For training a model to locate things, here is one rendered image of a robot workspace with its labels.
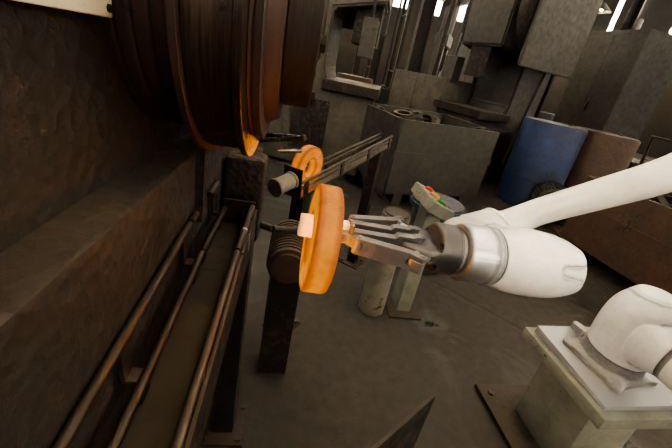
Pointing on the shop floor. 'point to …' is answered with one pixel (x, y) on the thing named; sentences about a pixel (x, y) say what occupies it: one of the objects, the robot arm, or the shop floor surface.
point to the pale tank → (402, 9)
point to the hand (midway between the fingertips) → (323, 228)
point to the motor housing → (280, 299)
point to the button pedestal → (401, 297)
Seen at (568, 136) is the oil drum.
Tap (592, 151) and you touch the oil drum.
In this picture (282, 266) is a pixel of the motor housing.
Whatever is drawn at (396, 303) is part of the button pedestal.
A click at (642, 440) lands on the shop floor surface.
